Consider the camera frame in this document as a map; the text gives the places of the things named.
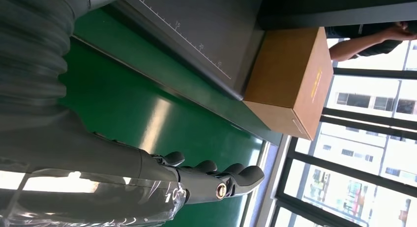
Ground person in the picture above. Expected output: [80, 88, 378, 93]
[325, 20, 417, 63]

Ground dark window frame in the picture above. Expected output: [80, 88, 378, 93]
[269, 40, 417, 227]

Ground pale building outside window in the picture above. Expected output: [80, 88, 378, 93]
[301, 75, 417, 200]

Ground black inbound scanner machine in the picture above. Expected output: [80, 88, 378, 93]
[109, 0, 417, 102]

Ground green conveyor belt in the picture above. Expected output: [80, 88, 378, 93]
[58, 6, 285, 227]

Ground brown cardboard box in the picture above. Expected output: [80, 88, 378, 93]
[242, 27, 335, 142]

